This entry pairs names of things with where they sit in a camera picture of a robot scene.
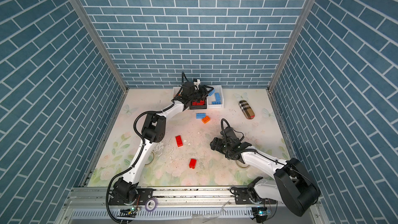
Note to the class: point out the red tall lego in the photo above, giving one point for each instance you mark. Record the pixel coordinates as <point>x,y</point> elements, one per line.
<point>179,141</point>

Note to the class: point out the left white bin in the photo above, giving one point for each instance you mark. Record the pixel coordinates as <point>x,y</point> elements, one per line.
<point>177,91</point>

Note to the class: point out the black middle bin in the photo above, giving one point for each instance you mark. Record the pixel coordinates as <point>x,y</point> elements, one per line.
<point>198,98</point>

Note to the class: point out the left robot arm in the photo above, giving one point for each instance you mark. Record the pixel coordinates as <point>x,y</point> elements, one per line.
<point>150,126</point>

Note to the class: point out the plaid glasses case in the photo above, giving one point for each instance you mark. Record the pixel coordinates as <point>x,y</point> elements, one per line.
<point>246,109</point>

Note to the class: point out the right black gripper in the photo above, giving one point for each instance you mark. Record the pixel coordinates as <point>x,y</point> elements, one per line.
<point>216,144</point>

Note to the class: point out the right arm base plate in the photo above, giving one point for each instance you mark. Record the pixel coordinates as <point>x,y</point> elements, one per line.
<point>246,196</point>

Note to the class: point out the purple tape roll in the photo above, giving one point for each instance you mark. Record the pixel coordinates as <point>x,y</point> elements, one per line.
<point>151,204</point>

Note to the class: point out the right white bin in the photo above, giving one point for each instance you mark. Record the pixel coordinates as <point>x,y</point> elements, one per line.
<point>218,89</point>

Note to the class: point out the orange lego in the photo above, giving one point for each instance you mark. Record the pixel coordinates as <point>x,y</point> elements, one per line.
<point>206,119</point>

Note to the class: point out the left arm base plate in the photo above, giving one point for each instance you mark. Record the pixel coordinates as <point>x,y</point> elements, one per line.
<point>133,197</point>

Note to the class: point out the metal front rail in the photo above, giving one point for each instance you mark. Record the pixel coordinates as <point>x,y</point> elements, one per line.
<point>174,203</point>

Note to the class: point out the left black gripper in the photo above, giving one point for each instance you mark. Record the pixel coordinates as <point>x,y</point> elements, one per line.
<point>203,94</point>

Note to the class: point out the white bin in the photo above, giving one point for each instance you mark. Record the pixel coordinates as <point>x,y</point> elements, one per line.
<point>218,89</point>
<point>177,91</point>

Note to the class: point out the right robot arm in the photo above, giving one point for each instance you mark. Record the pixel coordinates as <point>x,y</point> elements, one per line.
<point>291,183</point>

